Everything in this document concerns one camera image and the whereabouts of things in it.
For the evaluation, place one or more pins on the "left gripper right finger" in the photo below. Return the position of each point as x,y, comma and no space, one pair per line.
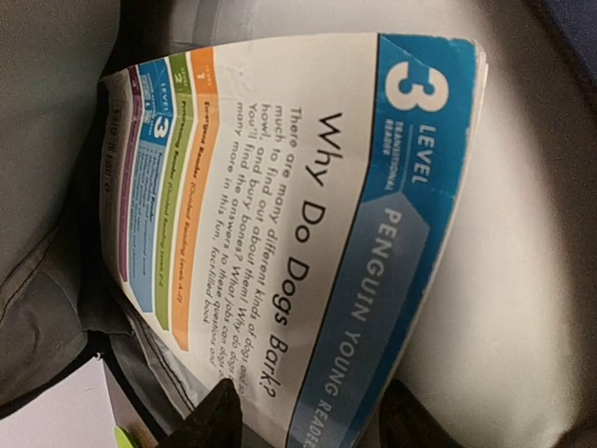
404,422

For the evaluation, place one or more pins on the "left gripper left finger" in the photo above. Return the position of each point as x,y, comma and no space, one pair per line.
216,422

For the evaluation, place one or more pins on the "navy blue backpack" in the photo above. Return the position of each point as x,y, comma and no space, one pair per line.
504,352

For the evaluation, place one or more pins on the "Penguin young readers book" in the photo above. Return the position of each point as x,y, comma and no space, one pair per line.
276,209

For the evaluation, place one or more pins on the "green plate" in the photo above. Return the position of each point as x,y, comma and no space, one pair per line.
125,439

